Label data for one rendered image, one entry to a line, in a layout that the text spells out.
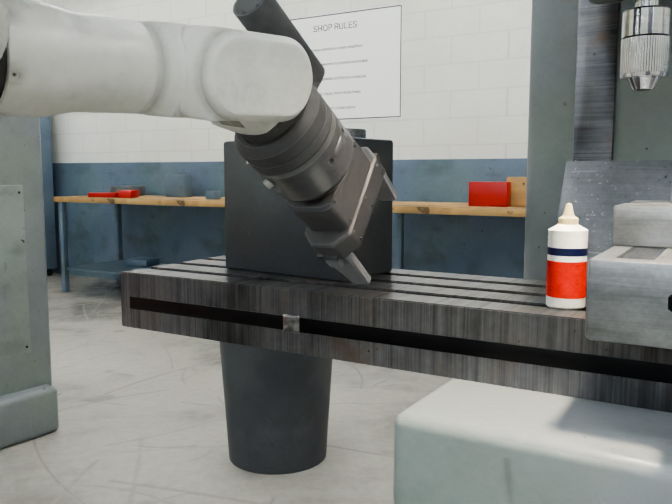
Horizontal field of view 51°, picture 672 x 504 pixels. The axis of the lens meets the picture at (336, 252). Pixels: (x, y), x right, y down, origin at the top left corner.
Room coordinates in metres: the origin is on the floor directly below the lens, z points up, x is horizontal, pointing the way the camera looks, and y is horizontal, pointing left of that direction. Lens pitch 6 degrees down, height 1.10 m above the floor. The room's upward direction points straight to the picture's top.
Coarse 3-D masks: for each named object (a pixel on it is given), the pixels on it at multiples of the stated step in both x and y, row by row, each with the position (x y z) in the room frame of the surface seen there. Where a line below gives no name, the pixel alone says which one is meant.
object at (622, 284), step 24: (600, 264) 0.58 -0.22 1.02; (624, 264) 0.57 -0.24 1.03; (648, 264) 0.56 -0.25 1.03; (600, 288) 0.58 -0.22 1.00; (624, 288) 0.57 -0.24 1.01; (648, 288) 0.56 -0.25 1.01; (600, 312) 0.58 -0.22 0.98; (624, 312) 0.57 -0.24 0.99; (648, 312) 0.56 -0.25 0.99; (600, 336) 0.58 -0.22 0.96; (624, 336) 0.57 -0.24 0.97; (648, 336) 0.56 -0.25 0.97
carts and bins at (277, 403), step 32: (224, 352) 2.54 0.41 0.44; (256, 352) 2.45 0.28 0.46; (288, 352) 2.45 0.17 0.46; (224, 384) 2.58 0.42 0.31; (256, 384) 2.46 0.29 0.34; (288, 384) 2.46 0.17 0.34; (320, 384) 2.54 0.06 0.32; (256, 416) 2.47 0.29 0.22; (288, 416) 2.46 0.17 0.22; (320, 416) 2.55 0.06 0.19; (256, 448) 2.47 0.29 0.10; (288, 448) 2.47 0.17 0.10; (320, 448) 2.57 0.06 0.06
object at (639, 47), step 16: (640, 16) 0.74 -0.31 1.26; (656, 16) 0.73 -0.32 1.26; (624, 32) 0.75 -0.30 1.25; (640, 32) 0.74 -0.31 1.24; (656, 32) 0.73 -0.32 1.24; (624, 48) 0.75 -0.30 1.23; (640, 48) 0.74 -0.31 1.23; (656, 48) 0.73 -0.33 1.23; (624, 64) 0.75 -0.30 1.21; (640, 64) 0.74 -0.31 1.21; (656, 64) 0.73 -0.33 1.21; (624, 80) 0.78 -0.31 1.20
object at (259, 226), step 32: (352, 128) 0.95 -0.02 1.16; (224, 160) 1.04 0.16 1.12; (384, 160) 0.98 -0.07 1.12; (224, 192) 1.04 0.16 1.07; (256, 192) 1.00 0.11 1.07; (256, 224) 1.00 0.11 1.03; (288, 224) 0.96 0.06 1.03; (384, 224) 0.98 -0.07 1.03; (256, 256) 1.00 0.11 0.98; (288, 256) 0.96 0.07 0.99; (384, 256) 0.98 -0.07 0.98
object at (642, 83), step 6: (630, 78) 0.75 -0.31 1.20; (636, 78) 0.75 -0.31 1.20; (642, 78) 0.74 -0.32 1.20; (648, 78) 0.74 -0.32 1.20; (654, 78) 0.74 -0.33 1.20; (660, 78) 0.75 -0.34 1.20; (630, 84) 0.76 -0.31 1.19; (636, 84) 0.75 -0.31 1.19; (642, 84) 0.75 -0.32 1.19; (648, 84) 0.74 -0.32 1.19; (654, 84) 0.75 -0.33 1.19; (636, 90) 0.76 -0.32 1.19; (642, 90) 0.76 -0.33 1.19; (648, 90) 0.76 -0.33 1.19
